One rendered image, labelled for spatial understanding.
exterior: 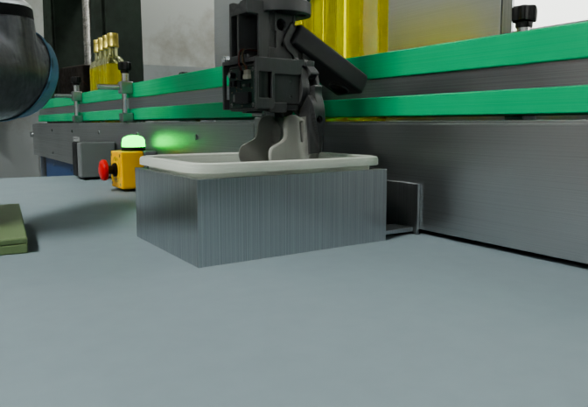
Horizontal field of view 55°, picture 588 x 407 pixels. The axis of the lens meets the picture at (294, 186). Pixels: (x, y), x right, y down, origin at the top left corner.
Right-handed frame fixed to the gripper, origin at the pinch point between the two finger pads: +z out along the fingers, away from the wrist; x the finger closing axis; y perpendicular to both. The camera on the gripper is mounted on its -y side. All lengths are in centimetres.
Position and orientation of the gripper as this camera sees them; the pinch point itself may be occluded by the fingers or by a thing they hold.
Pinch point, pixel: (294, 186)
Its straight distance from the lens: 65.0
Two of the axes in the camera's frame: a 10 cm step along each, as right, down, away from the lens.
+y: -8.2, 0.6, -5.7
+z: 0.0, 9.9, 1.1
